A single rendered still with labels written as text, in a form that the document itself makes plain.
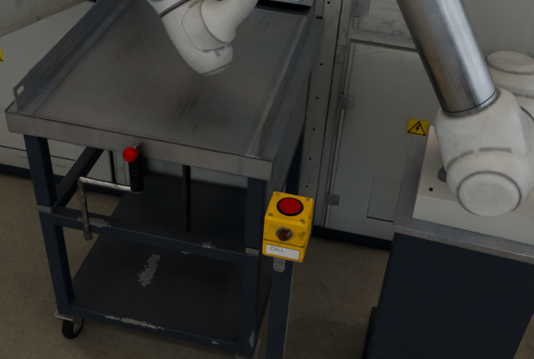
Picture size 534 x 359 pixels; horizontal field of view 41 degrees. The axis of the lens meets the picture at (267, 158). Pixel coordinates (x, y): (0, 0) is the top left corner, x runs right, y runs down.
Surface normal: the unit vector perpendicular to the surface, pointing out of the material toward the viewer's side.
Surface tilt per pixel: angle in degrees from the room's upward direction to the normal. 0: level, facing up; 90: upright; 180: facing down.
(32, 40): 90
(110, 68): 0
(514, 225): 90
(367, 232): 90
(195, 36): 77
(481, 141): 72
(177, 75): 0
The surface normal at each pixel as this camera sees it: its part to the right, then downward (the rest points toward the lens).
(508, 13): -0.22, 0.59
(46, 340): 0.05, -0.78
